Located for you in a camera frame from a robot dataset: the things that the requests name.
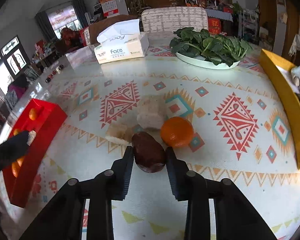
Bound white patterned chair back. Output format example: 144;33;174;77
141;7;209;33

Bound white oval plate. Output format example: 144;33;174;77
176;53;240;70

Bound white tissue box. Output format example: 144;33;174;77
94;31;149;64

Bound green spinach leaves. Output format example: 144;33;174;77
170;27;253;67

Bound beige sugarcane chunk back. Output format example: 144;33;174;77
105;123;133;145

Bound yellow taped cardboard tray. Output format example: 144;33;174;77
259;49;300;171

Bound large brown date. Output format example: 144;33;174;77
132;132;167;173

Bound large orange mandarin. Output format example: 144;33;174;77
12;160;22;178

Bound beige sugarcane chunk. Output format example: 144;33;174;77
136;95;166;129
105;123;133;145
27;130;37;146

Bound small orange mandarin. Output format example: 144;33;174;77
29;108;38;121

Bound beige sugarcane chunk front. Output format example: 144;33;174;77
136;95;166;129

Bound small toy items cluster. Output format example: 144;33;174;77
45;64;64;83

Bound brown chair back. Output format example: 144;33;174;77
89;15;140;44

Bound red shallow box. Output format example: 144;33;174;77
2;99;67;208

